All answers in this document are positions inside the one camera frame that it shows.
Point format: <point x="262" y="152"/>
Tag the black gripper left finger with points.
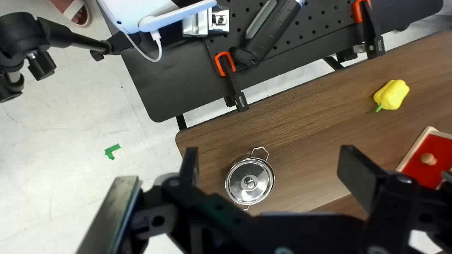
<point x="190" y="167"/>

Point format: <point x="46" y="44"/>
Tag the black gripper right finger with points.
<point x="362" y="177"/>

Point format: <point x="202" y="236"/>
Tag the yellow toy pepper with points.
<point x="392" y="95"/>

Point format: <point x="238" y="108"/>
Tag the small steel pot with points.
<point x="249" y="178"/>

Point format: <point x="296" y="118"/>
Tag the wooden box with red side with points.
<point x="428" y="159"/>

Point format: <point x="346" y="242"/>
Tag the green floor tape mark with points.
<point x="111" y="152"/>

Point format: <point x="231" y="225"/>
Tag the orange black clamp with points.
<point x="368" y="29"/>
<point x="226" y="68"/>

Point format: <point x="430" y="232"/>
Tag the black perforated mounting board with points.
<point x="290" y="37"/>

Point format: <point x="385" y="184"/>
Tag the white blue tablet device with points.
<point x="149" y="16"/>

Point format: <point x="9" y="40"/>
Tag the black camera tripod mount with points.
<point x="27" y="39"/>

